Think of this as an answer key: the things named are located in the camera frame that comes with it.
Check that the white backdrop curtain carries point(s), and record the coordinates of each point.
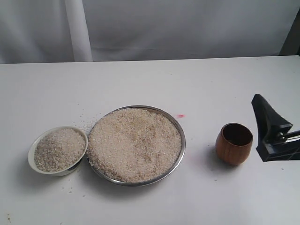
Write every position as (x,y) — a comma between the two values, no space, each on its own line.
(44,31)

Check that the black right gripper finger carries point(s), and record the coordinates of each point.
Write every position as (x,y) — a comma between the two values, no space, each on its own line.
(275,140)

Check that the white rice grains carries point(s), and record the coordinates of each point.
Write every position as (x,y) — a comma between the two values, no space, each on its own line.
(59,150)

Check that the white ceramic bowl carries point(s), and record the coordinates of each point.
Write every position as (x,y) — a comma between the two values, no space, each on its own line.
(32,161)

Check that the brown wooden cup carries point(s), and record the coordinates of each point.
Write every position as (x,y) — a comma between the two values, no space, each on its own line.
(233,143)

